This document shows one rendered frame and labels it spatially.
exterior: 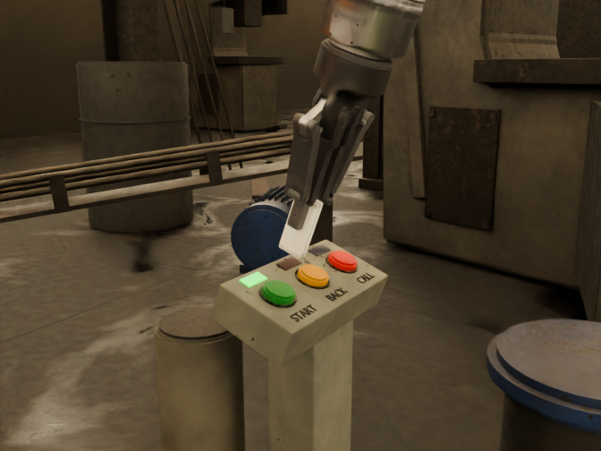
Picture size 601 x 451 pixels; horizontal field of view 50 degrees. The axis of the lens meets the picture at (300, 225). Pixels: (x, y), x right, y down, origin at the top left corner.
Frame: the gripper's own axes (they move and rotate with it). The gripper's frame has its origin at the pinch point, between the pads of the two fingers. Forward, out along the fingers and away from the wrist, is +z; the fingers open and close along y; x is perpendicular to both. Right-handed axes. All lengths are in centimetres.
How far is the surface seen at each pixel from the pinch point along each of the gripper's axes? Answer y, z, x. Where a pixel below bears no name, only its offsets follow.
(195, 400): 2.0, 29.4, -5.6
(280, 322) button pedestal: 4.4, 9.3, 3.7
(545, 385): -28.7, 16.9, 29.5
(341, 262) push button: -13.0, 8.5, 0.8
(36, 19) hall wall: -445, 175, -667
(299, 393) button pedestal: -2.0, 21.4, 6.2
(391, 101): -215, 33, -88
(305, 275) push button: -5.4, 8.5, 0.0
